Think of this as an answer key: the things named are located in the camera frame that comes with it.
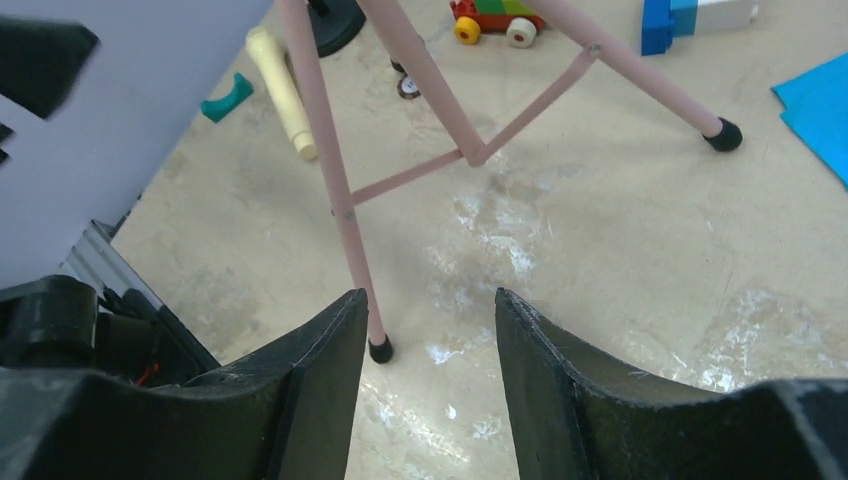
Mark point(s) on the beige toy microphone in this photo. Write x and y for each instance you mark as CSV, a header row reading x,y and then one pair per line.
x,y
269,57

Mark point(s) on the blue sheet music page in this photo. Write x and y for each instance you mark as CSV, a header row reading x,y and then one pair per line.
x,y
815,110

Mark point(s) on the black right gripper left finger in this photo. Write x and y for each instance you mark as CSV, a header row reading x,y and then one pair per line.
x,y
284,411

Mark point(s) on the colourful toy brick car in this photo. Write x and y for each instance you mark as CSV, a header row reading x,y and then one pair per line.
x,y
517,22

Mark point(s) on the round marker sticker right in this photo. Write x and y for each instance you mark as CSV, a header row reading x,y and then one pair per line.
x,y
407,88

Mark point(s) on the aluminium frame rail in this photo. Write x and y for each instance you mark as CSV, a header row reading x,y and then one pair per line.
x,y
94,261

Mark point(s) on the blue and white brick stack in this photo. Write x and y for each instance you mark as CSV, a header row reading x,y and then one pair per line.
x,y
664,20

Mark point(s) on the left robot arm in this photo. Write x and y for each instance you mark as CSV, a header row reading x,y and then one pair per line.
x,y
96,311

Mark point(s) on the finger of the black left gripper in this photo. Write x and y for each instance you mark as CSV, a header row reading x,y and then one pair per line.
x,y
41,61

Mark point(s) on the teal curved block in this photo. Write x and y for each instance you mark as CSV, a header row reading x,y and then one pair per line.
x,y
217,109

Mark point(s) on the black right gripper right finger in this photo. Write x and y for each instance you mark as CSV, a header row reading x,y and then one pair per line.
x,y
577,412

